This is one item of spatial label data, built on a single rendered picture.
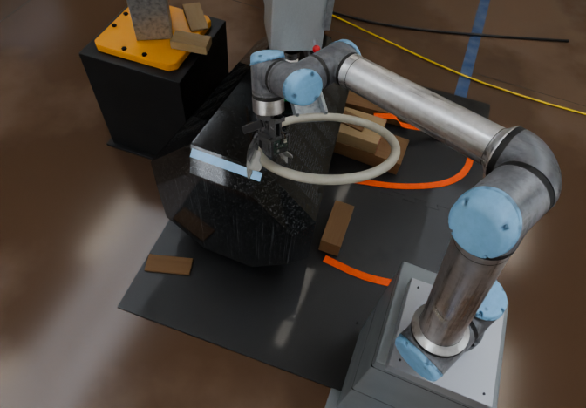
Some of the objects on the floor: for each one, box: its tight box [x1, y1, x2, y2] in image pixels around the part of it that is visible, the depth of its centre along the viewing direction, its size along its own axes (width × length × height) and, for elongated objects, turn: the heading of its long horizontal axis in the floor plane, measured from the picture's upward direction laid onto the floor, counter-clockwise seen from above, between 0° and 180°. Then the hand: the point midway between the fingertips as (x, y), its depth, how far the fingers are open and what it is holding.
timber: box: [318, 200, 354, 256], centre depth 263 cm, size 30×12×12 cm, turn 157°
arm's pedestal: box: [324, 262, 508, 408], centre depth 187 cm, size 50×50×85 cm
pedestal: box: [78, 5, 228, 160], centre depth 281 cm, size 66×66×74 cm
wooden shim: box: [144, 254, 194, 275], centre depth 247 cm, size 25×10×2 cm, turn 83°
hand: (266, 170), depth 137 cm, fingers open, 14 cm apart
